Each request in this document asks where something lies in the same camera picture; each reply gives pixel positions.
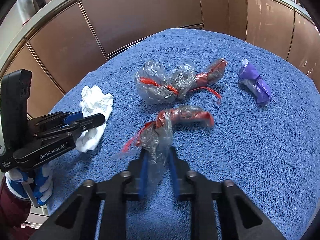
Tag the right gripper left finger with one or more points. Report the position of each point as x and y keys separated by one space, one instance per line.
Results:
x=98 y=210

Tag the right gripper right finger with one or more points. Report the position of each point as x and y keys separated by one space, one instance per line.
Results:
x=219 y=210

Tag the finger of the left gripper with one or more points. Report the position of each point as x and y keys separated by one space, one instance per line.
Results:
x=54 y=120
x=86 y=123

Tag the clear plastic red wrapper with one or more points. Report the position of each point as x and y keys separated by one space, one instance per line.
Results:
x=156 y=137

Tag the purple wrapper knot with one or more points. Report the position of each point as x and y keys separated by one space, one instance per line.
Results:
x=250 y=77

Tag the brown kitchen cabinets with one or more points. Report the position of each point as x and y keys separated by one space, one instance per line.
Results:
x=83 y=35

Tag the gloved left hand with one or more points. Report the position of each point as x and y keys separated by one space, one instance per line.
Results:
x=35 y=185

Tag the white countertop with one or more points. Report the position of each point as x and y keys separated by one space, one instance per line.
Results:
x=12 y=34

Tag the blue towel table cover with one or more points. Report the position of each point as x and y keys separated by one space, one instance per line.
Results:
x=271 y=152

